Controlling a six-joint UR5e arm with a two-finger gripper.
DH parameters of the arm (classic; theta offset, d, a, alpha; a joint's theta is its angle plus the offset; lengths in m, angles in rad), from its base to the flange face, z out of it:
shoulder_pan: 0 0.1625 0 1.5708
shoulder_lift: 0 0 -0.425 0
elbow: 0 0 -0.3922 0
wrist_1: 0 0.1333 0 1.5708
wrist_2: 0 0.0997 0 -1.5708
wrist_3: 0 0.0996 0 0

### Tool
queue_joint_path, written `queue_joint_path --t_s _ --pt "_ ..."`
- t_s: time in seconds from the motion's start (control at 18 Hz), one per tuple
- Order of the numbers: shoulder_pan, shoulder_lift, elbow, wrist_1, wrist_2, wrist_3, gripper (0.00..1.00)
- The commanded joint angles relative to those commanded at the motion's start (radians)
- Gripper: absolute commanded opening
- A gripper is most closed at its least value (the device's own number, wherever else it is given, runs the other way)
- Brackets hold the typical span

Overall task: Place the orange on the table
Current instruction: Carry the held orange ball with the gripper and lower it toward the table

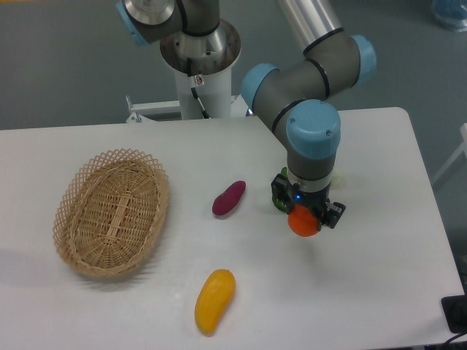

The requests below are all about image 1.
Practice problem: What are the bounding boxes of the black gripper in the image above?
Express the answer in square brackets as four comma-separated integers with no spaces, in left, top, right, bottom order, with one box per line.
[271,174,346,229]

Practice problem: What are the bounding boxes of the orange fruit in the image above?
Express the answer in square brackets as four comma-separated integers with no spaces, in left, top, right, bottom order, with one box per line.
[287,204,319,237]

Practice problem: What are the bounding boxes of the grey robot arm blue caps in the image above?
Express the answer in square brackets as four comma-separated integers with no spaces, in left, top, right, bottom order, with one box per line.
[116,1,377,237]

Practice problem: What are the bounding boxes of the green vegetable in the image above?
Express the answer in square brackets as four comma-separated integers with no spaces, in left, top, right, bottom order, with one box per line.
[271,167,287,212]

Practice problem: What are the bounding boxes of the purple sweet potato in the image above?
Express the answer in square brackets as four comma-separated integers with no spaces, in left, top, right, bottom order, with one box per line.
[212,180,247,217]

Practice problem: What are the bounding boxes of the yellow mango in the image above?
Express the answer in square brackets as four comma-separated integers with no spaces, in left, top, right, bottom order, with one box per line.
[194,269,236,336]

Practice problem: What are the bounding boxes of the black device at table edge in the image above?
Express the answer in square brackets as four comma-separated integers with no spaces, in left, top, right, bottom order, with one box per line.
[441,295,466,333]

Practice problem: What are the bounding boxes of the woven wicker basket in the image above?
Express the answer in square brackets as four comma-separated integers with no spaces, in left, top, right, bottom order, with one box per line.
[53,149,169,278]

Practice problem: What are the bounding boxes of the blue bag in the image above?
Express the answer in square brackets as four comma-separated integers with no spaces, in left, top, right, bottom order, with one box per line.
[431,0,466,32]

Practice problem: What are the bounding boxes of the white frame at right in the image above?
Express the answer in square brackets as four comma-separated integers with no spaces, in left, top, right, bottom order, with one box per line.
[431,123,466,191]

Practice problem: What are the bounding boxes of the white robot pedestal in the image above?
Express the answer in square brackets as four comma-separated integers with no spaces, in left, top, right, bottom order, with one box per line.
[126,19,242,123]

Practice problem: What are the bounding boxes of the black cable on pedestal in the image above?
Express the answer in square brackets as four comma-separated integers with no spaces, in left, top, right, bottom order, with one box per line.
[186,58,212,120]

